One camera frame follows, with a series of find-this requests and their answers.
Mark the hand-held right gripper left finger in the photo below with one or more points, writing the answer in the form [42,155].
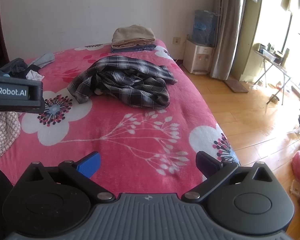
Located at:
[90,165]

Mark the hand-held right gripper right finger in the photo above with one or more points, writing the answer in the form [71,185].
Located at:
[207,164]

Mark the black white plaid shirt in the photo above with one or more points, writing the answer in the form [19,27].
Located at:
[130,80]

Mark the folded blue clothes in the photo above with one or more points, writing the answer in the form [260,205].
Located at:
[132,49]

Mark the dark grey garment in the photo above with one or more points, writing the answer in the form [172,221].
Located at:
[15,66]

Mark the white garment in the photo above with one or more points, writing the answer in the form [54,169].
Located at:
[33,75]

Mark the pink floral blanket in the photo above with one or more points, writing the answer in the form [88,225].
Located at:
[115,130]

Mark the brown floor mat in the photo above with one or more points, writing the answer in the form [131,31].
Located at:
[236,85]

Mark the white water dispenser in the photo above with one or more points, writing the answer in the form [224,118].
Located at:
[197,57]

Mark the folding table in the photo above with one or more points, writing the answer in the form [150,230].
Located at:
[275,62]

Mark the folded beige cloth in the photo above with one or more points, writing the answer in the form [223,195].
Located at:
[133,35]

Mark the beige curtain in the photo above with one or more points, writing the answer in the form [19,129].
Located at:
[227,30]

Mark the blue water bottle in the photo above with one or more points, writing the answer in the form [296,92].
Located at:
[204,27]

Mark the wall socket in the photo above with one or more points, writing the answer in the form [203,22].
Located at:
[176,40]

